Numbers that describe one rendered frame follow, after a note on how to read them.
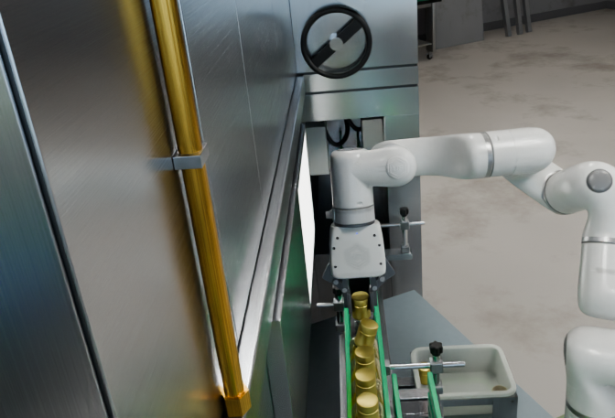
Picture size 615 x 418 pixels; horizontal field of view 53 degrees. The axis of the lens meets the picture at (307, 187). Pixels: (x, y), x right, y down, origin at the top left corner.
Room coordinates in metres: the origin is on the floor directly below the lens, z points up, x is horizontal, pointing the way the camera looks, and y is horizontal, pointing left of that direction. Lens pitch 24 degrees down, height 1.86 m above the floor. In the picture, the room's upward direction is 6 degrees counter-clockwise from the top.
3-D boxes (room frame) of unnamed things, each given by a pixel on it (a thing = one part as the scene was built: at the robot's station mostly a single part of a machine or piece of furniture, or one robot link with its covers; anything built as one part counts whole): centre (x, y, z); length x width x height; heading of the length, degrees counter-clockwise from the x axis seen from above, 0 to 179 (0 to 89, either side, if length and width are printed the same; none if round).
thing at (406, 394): (1.04, -0.19, 0.85); 0.09 x 0.04 x 0.07; 85
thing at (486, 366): (1.14, -0.32, 0.80); 0.22 x 0.17 x 0.09; 85
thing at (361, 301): (0.97, -0.08, 1.17); 0.04 x 0.04 x 0.04
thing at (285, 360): (1.20, 0.04, 1.15); 0.90 x 0.03 x 0.34; 175
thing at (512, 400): (1.15, -0.29, 0.79); 0.27 x 0.17 x 0.08; 85
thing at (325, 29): (1.86, -0.13, 1.49); 0.21 x 0.05 x 0.21; 85
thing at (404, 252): (1.68, -0.26, 0.90); 0.17 x 0.05 x 0.23; 85
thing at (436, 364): (1.04, -0.21, 0.95); 0.17 x 0.03 x 0.12; 85
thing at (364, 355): (0.85, -0.07, 1.14); 0.04 x 0.04 x 0.04
